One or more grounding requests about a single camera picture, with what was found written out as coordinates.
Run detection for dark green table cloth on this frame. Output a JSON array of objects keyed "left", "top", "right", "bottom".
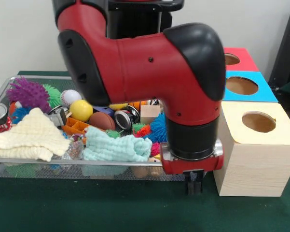
[{"left": 0, "top": 70, "right": 290, "bottom": 232}]

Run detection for small wooden cube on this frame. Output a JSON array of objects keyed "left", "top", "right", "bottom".
[{"left": 140, "top": 104, "right": 161, "bottom": 125}]

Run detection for yellow ball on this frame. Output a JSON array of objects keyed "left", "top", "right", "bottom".
[{"left": 69, "top": 99, "right": 94, "bottom": 122}]

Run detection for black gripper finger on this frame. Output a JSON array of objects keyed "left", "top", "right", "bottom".
[
  {"left": 194, "top": 170, "right": 205, "bottom": 194},
  {"left": 185, "top": 171, "right": 195, "bottom": 195}
]

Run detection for shallow metal mesh bin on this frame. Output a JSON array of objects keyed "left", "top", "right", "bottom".
[{"left": 0, "top": 75, "right": 187, "bottom": 182}]

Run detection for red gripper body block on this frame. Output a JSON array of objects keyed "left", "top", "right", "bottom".
[{"left": 160, "top": 139, "right": 224, "bottom": 175}]

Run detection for green cloth side table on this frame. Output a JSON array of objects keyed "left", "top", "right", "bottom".
[{"left": 278, "top": 77, "right": 290, "bottom": 97}]

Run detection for brown mini football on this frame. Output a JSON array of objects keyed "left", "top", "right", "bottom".
[{"left": 88, "top": 112, "right": 116, "bottom": 131}]

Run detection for cream knitted cloth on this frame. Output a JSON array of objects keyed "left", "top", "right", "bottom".
[{"left": 0, "top": 107, "right": 70, "bottom": 162}]

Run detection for mint knitted cloth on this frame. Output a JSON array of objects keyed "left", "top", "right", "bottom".
[{"left": 83, "top": 127, "right": 153, "bottom": 162}]

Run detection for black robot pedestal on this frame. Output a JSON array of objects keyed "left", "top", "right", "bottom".
[{"left": 105, "top": 0, "right": 185, "bottom": 39}]

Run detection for purple spiky monster toy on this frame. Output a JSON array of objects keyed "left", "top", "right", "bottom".
[{"left": 6, "top": 77, "right": 51, "bottom": 114}]

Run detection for white mini baseball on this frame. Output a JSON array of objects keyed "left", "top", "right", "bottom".
[{"left": 60, "top": 89, "right": 82, "bottom": 108}]

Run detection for green spiky rubber ball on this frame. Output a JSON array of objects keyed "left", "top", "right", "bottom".
[{"left": 42, "top": 84, "right": 62, "bottom": 109}]

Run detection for orange building block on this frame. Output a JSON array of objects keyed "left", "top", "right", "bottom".
[{"left": 61, "top": 117, "right": 90, "bottom": 135}]

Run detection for blue spiky rubber ball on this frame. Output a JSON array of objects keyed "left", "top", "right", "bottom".
[{"left": 150, "top": 113, "right": 168, "bottom": 144}]

